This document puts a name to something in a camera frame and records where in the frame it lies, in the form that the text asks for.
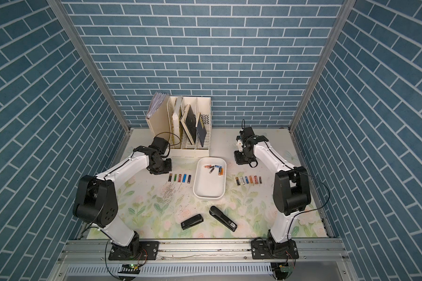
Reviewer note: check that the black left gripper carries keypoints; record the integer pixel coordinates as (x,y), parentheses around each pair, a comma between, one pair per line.
(169,168)

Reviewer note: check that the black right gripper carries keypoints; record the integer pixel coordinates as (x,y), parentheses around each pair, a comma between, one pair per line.
(238,161)

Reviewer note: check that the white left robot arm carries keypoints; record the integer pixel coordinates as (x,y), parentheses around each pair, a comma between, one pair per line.
(96,198)

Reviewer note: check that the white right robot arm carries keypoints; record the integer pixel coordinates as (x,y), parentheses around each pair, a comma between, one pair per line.
(291,192)

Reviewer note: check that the white plastic storage tray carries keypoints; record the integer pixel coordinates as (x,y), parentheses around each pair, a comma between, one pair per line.
(209,186)

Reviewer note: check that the beige file organizer rack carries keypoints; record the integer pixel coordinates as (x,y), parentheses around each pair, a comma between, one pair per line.
(166,123)

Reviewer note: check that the black framed tablet board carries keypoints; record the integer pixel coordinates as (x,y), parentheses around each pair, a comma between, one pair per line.
(188,122)

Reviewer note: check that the dark small notebook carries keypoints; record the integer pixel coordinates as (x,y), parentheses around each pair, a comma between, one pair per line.
(201,131)

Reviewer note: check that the large black stapler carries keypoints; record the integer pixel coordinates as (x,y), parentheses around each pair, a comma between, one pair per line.
(222,218)

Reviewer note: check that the purple paper stack folder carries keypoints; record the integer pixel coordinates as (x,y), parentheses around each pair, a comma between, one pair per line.
(156,101)

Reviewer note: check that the small black stapler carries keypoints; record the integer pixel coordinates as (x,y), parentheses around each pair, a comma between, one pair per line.
(191,222)

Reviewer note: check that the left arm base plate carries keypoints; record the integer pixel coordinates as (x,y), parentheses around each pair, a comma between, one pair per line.
(139,250)

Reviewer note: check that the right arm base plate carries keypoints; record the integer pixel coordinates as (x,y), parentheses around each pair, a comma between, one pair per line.
(269,249)

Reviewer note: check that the white ribbed cable duct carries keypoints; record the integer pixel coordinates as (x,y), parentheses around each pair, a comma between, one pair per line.
(173,269)

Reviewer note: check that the aluminium front rail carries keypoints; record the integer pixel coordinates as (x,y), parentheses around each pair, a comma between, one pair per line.
(210,250)

